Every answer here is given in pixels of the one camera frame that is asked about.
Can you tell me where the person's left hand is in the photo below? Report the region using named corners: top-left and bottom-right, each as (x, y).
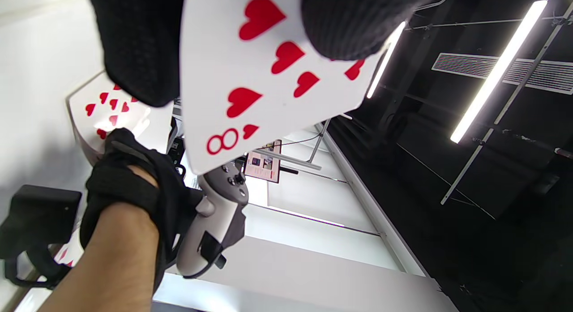
top-left (86, 0), bottom-right (448, 107)

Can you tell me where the person's right hand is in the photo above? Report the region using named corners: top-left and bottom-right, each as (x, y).
top-left (80, 128), bottom-right (203, 295)

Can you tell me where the pile of heart playing cards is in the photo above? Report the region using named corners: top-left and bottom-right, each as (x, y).
top-left (66, 70), bottom-right (175, 166)

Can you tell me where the eight of hearts playing card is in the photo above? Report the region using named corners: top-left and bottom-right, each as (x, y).
top-left (179, 0), bottom-right (394, 176)

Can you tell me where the person's right forearm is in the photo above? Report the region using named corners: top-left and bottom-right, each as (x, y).
top-left (38, 202), bottom-right (160, 312)

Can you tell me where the grey white VR controller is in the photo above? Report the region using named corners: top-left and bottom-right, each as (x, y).
top-left (176, 162), bottom-right (249, 279)

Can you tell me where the red white poster board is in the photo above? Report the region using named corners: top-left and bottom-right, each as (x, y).
top-left (244, 140), bottom-right (282, 184)

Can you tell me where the grey metal stand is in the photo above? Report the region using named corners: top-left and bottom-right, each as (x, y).
top-left (255, 120), bottom-right (332, 171)

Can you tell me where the ceiling light strip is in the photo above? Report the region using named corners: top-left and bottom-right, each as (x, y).
top-left (450, 0), bottom-right (549, 144)
top-left (367, 21), bottom-right (406, 99)

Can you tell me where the ceiling air vent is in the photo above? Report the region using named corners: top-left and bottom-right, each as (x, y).
top-left (432, 52), bottom-right (573, 95)

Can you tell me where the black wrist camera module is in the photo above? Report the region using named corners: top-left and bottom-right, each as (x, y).
top-left (0, 184), bottom-right (83, 289)

